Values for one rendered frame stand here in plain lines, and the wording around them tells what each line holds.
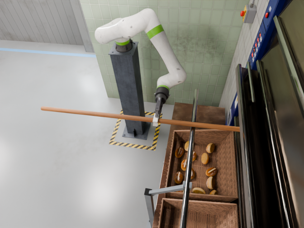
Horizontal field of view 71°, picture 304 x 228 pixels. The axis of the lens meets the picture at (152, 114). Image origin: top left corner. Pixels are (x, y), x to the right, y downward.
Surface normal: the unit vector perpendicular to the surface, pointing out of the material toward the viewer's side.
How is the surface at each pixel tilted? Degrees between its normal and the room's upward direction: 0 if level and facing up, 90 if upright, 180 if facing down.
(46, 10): 90
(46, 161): 0
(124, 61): 90
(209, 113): 0
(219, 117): 0
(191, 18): 90
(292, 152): 70
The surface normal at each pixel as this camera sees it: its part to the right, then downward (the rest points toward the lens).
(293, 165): -0.94, -0.33
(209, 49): -0.20, 0.76
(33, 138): -0.04, -0.64
